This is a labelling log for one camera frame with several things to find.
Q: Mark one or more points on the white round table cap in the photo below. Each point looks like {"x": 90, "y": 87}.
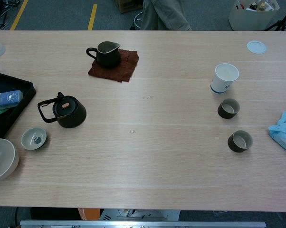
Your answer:
{"x": 256, "y": 47}

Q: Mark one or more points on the white storage bin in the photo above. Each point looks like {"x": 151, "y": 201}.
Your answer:
{"x": 250, "y": 20}

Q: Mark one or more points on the dark brown teacup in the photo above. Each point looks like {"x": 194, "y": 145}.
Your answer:
{"x": 233, "y": 146}
{"x": 222, "y": 114}

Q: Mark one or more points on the person legs in khaki trousers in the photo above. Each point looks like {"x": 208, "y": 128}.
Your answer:
{"x": 164, "y": 16}

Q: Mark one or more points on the white paper cup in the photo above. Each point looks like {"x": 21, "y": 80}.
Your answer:
{"x": 220, "y": 85}

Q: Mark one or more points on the large beige bowl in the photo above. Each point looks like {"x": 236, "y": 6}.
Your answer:
{"x": 0, "y": 161}

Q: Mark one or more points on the chrome stool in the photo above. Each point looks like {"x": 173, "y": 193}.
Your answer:
{"x": 136, "y": 21}

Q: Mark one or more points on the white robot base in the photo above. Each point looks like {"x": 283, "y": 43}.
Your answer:
{"x": 138, "y": 213}

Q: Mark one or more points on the red-brown cloth mat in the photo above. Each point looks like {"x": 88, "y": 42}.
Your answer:
{"x": 109, "y": 74}

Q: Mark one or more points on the black tray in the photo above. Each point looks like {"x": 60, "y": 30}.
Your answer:
{"x": 7, "y": 80}

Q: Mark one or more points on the orange brown box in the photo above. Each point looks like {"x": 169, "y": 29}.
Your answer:
{"x": 88, "y": 213}

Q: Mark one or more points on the aluminium rail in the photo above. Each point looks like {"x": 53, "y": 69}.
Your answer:
{"x": 143, "y": 224}

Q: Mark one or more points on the blue tissue packet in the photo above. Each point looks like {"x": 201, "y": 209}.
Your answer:
{"x": 10, "y": 97}

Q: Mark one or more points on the black tripod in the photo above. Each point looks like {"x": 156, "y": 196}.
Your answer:
{"x": 281, "y": 23}

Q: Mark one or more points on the cardboard box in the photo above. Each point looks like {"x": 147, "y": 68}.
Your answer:
{"x": 126, "y": 6}

